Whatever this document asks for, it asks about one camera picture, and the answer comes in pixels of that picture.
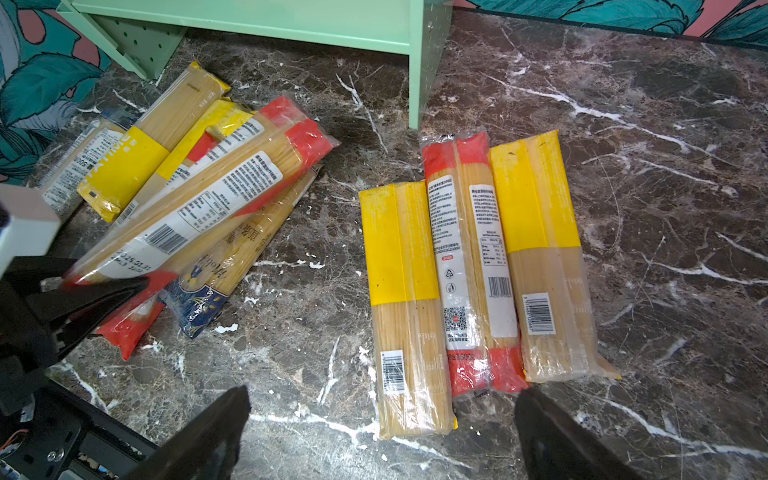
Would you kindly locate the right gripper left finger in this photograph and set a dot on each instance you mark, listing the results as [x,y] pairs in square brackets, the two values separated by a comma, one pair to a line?
[206,448]

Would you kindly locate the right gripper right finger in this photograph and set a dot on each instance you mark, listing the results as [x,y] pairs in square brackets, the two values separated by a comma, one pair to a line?
[554,446]

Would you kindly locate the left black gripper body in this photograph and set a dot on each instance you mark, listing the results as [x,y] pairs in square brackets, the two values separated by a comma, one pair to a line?
[28,227]

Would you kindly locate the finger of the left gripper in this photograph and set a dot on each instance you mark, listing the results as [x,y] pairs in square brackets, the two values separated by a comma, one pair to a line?
[38,268]
[55,322]

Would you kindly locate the red spaghetti bag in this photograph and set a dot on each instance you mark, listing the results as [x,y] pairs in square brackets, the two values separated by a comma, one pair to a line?
[126,332]
[235,179]
[479,313]

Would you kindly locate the blue-end yellow spaghetti bag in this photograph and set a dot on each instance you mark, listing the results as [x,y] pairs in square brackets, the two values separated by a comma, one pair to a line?
[197,297]

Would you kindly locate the green two-tier shelf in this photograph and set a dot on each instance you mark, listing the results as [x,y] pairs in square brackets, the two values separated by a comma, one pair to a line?
[142,35]

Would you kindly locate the clear white label spaghetti bag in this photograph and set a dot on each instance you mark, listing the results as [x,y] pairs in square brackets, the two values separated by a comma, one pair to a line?
[59,185]

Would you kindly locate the yellow spaghetti bag far-right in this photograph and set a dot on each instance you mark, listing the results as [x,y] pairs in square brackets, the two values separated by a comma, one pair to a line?
[558,334]

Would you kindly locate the yellow label spaghetti bag far-left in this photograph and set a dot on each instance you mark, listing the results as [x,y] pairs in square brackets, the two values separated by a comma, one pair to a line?
[115,179]

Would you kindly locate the yellow spaghetti bag left long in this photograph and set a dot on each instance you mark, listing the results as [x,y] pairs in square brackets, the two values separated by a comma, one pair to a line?
[221,119]

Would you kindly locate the yellow spaghetti bag centre-right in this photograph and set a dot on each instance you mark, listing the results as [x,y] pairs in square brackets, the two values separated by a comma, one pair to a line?
[413,380]

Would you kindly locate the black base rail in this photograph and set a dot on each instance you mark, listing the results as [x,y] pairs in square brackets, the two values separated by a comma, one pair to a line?
[58,435]

